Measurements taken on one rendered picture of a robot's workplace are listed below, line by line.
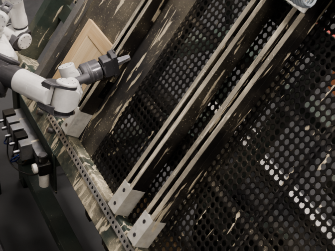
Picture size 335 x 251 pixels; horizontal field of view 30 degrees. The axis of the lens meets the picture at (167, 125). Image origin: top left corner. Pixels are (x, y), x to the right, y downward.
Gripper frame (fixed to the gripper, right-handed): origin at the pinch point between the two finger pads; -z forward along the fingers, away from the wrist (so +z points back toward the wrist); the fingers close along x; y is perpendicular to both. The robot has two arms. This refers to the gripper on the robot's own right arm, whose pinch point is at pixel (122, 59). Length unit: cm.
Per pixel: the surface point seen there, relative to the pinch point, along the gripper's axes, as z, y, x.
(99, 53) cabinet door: 3.1, 21.1, -8.5
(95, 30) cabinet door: -0.4, 32.1, -4.4
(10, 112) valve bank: 45, 46, -42
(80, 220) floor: 30, 33, -123
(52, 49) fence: 17, 51, -19
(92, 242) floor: 30, 16, -123
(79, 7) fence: -0.2, 49.6, -1.4
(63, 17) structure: 4, 69, -16
